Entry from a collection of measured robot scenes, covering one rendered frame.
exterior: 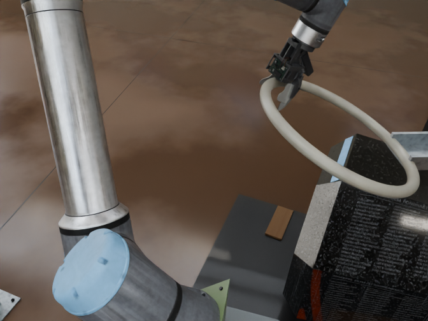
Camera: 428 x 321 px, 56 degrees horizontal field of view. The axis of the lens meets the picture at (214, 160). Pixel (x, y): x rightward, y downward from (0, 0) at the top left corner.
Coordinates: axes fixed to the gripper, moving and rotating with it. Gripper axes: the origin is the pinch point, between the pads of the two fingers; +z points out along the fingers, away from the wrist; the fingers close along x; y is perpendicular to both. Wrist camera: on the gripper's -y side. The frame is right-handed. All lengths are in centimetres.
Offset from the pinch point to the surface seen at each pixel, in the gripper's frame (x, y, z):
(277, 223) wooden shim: -7, -88, 94
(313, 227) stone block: 27, -29, 39
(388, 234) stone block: 46, -39, 25
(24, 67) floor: -278, -45, 168
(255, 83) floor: -144, -196, 88
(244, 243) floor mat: -6, -65, 104
